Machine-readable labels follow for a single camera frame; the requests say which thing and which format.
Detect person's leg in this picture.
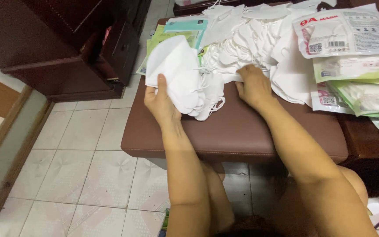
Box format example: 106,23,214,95
275,165,370,237
202,161,236,235

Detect brown padded stool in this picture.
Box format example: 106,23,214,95
120,16,349,164

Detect person's right hand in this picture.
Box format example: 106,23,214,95
235,64,278,112

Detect green packet on floor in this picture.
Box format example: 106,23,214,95
158,208,170,237

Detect pink cloth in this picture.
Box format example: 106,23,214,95
101,26,112,47

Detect dark wooden cabinet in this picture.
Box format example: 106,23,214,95
0,0,152,102

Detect white mask packet pink print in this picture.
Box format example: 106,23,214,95
309,82,355,115

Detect mask packet with green edge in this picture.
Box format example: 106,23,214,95
313,54,379,83

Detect person's left hand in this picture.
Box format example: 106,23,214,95
143,73,183,129

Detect person's right leg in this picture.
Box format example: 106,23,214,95
275,165,370,237

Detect yellow-green empty packets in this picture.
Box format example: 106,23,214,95
136,25,210,76

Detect teal mask packet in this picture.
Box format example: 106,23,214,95
163,18,209,50

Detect dark wooden table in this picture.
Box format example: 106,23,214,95
337,112,379,198

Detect white mask packet red print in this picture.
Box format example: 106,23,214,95
292,3,379,59

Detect person's left leg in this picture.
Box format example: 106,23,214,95
202,161,236,235

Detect wooden door frame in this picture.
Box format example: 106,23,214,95
0,85,54,232

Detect bundle of white face masks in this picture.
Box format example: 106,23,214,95
145,34,226,122

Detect pale green mask packet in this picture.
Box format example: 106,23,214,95
328,81,379,118

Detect heap of loose white masks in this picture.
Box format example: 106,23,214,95
202,0,339,108

